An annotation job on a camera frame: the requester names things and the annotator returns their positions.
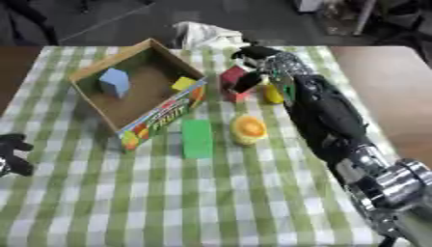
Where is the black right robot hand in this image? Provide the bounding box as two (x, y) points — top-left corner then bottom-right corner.
(229, 45), (284, 95)

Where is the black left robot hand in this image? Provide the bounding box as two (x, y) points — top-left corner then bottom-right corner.
(0, 133), (38, 178)

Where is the printed cardboard box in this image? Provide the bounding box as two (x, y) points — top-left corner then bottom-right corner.
(67, 38), (209, 153)

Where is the red block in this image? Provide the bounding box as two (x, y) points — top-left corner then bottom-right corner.
(217, 66), (257, 104)

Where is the yellow toy fruit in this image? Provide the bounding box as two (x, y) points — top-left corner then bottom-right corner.
(261, 80), (287, 105)

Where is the white bag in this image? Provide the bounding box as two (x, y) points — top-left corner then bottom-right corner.
(170, 20), (254, 51)

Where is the orange toy fruit half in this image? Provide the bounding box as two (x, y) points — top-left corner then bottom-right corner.
(228, 115), (270, 147)

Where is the yellow cube block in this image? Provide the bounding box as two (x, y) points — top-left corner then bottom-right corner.
(170, 76), (200, 93)

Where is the green flat block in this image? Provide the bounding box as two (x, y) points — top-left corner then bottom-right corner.
(180, 119), (216, 160)

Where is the blue block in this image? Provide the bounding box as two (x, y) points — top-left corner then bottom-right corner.
(97, 68), (134, 99)

